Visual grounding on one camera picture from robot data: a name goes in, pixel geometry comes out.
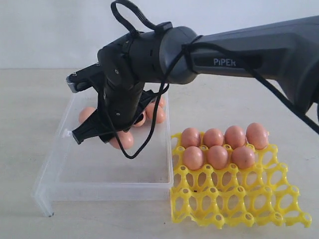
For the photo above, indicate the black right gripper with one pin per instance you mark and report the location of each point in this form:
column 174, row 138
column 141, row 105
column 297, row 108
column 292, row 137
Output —
column 119, row 110

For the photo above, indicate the brown egg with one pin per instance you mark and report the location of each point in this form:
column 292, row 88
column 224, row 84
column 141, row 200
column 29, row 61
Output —
column 193, row 158
column 235, row 136
column 217, row 156
column 213, row 137
column 243, row 157
column 85, row 113
column 257, row 135
column 126, row 139
column 190, row 137
column 160, row 118
column 142, row 118

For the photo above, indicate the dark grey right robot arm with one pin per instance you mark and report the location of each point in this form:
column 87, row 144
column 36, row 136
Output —
column 283, row 56

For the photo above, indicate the clear plastic box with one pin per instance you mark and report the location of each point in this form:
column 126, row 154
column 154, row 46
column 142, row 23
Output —
column 95, row 171

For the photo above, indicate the brown egg back right corner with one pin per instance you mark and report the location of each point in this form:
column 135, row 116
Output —
column 162, row 102

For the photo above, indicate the yellow plastic egg tray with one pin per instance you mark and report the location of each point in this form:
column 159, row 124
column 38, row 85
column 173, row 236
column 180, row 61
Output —
column 255, row 196

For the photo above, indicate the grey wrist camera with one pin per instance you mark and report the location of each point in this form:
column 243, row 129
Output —
column 91, row 76

